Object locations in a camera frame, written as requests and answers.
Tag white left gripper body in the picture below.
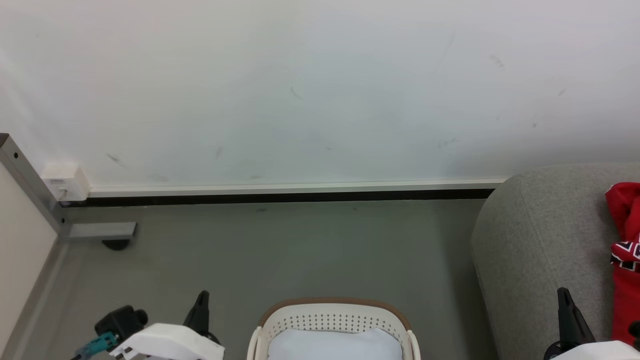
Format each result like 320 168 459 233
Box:
109 323 226 360

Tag white perforated laundry basket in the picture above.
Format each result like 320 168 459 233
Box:
246 298 422 360

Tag grey partition frame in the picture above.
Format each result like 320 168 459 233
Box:
0 133 137 360

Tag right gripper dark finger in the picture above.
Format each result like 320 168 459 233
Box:
556 287 596 351

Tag white black baseboard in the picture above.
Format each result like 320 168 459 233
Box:
60 177 508 207

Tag pale white garment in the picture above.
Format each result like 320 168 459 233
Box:
267 327 404 360

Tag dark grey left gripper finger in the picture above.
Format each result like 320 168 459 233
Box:
182 290 221 346

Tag teal cable connector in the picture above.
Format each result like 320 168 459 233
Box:
75 332 120 360

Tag white wall socket box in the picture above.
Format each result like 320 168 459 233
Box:
41 162 91 202

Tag grey fabric sofa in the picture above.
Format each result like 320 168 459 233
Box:
470 162 640 360

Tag red white-striped garment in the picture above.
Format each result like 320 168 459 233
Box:
605 182 640 346

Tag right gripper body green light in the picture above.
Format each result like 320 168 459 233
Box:
544 340 640 360

